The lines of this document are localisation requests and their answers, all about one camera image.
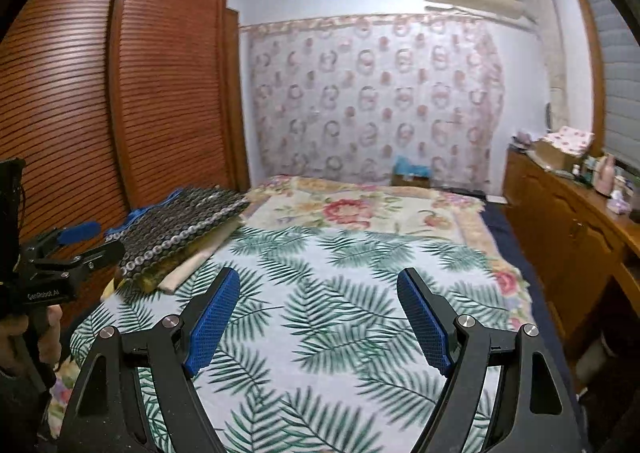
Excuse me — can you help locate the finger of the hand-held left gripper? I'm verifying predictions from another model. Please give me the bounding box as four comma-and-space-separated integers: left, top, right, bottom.
30, 220, 101, 254
60, 240, 126, 281

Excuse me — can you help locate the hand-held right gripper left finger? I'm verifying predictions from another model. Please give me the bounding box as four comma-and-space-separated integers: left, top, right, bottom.
60, 267, 242, 453

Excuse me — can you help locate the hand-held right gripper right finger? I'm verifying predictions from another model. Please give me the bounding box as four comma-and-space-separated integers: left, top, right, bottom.
397, 267, 583, 453

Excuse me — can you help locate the navy medallion print shirt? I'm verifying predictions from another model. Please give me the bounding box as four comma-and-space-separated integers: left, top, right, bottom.
105, 187, 251, 281

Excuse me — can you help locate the person's left forearm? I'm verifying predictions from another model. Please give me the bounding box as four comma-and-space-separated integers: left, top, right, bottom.
0, 368, 56, 453

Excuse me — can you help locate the person's left hand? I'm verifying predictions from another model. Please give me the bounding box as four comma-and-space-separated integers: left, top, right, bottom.
0, 303, 63, 379

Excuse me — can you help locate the green gold folded pillow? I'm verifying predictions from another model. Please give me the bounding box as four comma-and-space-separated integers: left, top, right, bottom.
115, 228, 236, 291

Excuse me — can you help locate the cream folded cloth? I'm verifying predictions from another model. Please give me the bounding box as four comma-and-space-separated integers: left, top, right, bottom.
157, 238, 241, 294

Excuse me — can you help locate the palm leaf print sheet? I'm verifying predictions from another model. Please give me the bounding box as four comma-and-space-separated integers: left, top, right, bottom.
70, 226, 521, 453

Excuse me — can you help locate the navy bed sheet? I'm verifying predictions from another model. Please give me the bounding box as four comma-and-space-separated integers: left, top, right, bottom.
480, 203, 581, 434

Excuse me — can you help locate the floral blanket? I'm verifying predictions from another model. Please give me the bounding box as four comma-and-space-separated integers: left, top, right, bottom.
242, 174, 536, 334

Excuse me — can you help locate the box with blue bag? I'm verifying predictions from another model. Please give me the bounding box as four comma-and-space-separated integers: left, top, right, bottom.
392, 156, 431, 188

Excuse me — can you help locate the wooden cabinet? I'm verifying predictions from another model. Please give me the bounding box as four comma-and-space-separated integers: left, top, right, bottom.
502, 148, 640, 384

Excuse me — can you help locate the brown louvered wooden wardrobe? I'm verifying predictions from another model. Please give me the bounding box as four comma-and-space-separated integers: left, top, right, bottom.
0, 0, 251, 334

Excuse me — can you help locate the white waste bin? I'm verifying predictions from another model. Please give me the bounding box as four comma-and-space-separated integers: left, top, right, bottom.
582, 333, 621, 384

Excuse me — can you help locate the circle print sheer curtain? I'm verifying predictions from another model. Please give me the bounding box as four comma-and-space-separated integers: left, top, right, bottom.
240, 13, 506, 189

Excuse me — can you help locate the pink thermos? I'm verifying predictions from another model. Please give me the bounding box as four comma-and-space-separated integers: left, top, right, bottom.
595, 153, 616, 196

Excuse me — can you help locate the white floral cloth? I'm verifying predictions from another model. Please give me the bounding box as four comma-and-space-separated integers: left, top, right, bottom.
542, 126, 596, 156

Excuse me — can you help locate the cream lace window curtain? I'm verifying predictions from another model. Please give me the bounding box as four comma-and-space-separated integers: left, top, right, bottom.
522, 0, 563, 129

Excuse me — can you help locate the grey striped window blind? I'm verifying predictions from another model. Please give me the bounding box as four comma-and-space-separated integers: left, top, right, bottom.
582, 0, 640, 174

